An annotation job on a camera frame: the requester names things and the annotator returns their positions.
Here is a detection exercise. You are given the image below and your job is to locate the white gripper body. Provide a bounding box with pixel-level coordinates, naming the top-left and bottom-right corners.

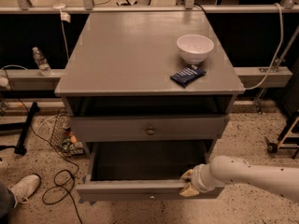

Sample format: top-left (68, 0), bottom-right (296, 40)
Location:
top-left (191, 164), bottom-right (223, 192)

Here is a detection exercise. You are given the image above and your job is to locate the grey drawer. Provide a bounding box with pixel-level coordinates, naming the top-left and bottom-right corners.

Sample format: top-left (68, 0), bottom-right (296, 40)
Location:
top-left (76, 140), bottom-right (209, 202)
top-left (69, 115), bottom-right (229, 142)

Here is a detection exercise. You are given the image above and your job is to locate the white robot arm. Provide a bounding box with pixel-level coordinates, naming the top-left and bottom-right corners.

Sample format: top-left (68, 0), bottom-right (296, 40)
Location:
top-left (179, 156), bottom-right (299, 203)

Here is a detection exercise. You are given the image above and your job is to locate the grey drawer cabinet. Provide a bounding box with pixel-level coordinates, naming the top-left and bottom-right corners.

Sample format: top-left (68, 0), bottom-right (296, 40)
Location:
top-left (54, 10), bottom-right (246, 161)

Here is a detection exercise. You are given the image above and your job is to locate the grey top drawer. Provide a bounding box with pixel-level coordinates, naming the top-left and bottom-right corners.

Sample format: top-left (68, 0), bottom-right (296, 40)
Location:
top-left (69, 115), bottom-right (229, 142)

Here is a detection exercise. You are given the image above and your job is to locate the dark blue snack packet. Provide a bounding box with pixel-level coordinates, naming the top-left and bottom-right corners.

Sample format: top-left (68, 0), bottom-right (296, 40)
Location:
top-left (170, 64), bottom-right (206, 88)

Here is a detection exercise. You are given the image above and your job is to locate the white bowl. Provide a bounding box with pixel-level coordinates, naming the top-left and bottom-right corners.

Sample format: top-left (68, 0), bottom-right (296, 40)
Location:
top-left (177, 35), bottom-right (214, 64)

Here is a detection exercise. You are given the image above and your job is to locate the white sneaker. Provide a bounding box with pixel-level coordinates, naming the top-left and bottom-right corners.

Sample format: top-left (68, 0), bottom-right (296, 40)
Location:
top-left (8, 174), bottom-right (41, 206)

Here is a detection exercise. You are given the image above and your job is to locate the black stand leg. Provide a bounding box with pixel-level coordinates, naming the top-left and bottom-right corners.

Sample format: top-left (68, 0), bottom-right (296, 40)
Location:
top-left (14, 102), bottom-right (39, 156)

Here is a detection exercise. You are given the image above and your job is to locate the clear plastic water bottle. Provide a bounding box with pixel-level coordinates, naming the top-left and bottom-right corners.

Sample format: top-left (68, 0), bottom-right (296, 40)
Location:
top-left (32, 47), bottom-right (51, 77)

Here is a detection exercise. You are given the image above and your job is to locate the wire basket with items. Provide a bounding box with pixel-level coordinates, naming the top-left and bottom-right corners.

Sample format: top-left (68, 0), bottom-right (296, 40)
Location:
top-left (50, 114), bottom-right (85, 157)

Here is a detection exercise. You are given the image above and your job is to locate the black floor cable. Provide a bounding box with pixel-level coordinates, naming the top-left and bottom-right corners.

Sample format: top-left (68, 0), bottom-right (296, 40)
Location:
top-left (0, 68), bottom-right (83, 224)

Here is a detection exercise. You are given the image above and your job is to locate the white cable right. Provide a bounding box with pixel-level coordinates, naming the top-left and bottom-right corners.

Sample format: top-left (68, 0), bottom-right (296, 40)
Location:
top-left (244, 2), bottom-right (284, 91)

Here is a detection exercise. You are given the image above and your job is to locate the white lamp with cord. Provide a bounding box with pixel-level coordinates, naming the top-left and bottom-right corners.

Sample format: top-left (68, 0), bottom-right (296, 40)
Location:
top-left (52, 0), bottom-right (71, 59)

